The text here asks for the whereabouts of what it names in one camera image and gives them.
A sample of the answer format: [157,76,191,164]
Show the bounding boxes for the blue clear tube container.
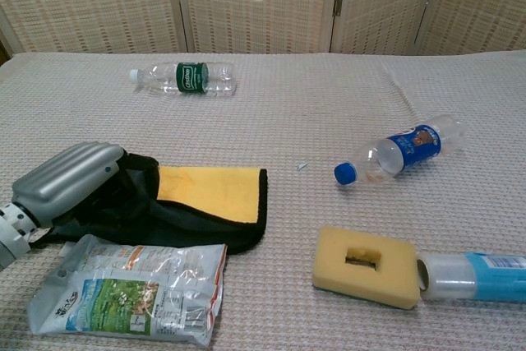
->
[417,251,526,303]

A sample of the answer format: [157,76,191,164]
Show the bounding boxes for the pale woven tablecloth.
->
[0,50,526,351]

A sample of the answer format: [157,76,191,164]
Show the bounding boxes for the woven bamboo folding screen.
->
[0,0,526,56]

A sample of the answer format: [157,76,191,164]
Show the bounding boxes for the yellow sponge with rectangular hole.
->
[311,225,421,311]

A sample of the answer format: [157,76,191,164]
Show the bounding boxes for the silver snack bag green print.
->
[27,233,228,348]

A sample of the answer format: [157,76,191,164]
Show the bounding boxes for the yellow black-edged cloth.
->
[30,153,269,256]

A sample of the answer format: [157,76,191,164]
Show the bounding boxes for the clear bottle green label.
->
[129,61,238,97]

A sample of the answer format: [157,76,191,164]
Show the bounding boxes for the clear bottle blue label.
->
[333,114,468,186]

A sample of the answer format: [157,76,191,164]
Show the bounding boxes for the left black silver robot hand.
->
[11,141,159,231]

